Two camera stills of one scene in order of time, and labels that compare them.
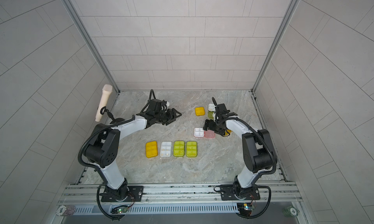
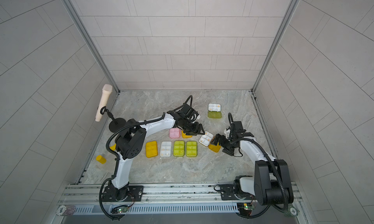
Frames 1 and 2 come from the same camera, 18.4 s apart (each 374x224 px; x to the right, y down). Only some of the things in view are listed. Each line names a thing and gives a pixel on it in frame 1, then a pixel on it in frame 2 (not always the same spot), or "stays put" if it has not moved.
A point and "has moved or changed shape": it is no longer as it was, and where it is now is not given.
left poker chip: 65,210 stays put
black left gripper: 175,110 -> 195,131
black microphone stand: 103,109 stays put
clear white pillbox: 166,149 stays put
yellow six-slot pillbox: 151,149 stays put
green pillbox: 178,149 stays put
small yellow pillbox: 199,111 -> 183,135
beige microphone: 107,90 stays put
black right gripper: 211,126 -> 228,151
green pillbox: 211,108 stays put
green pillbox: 191,149 stays put
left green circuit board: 120,209 stays put
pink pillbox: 209,134 -> 175,132
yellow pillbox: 226,133 has moved or changed shape
